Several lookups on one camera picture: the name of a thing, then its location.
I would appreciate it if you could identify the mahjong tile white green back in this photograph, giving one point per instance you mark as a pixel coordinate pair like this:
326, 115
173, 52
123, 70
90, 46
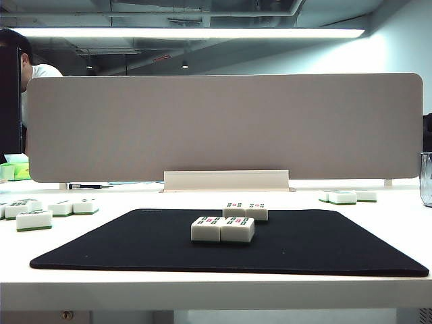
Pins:
233, 210
15, 210
33, 221
85, 206
60, 209
367, 196
205, 232
237, 233
342, 198
258, 212
323, 196
33, 203
2, 211

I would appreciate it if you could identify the beige desk divider panel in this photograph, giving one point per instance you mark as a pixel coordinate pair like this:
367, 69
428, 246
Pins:
222, 128

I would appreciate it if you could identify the blue white paper sheet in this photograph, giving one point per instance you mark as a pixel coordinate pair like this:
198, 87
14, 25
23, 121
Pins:
135, 183

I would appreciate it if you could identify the round ceiling spot lamp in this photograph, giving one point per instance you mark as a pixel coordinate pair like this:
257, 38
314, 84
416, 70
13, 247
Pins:
185, 65

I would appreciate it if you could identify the black rectangular mat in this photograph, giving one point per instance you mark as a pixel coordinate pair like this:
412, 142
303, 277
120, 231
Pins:
303, 246

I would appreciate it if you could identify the long ceiling light strip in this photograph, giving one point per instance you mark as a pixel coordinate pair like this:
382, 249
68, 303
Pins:
189, 33

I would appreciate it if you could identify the black screwdriver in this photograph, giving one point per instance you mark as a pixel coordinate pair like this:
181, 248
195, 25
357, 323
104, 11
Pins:
84, 186

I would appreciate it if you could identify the white divider foot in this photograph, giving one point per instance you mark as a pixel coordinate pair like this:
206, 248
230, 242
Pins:
388, 182

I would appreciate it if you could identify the person in white shirt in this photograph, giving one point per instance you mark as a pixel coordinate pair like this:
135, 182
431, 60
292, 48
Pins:
40, 72

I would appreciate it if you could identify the green tissue box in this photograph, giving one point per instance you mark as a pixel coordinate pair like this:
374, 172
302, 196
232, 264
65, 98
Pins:
15, 170

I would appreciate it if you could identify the clear glass container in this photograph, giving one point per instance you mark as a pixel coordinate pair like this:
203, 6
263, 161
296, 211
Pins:
426, 179

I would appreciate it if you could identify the brass screw in desk edge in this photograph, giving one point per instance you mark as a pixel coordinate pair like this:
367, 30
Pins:
67, 315

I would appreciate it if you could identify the black office chair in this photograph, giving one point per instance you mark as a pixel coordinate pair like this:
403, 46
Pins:
428, 133

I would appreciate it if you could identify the dark monitor panel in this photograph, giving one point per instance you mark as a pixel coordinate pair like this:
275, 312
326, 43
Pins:
9, 101

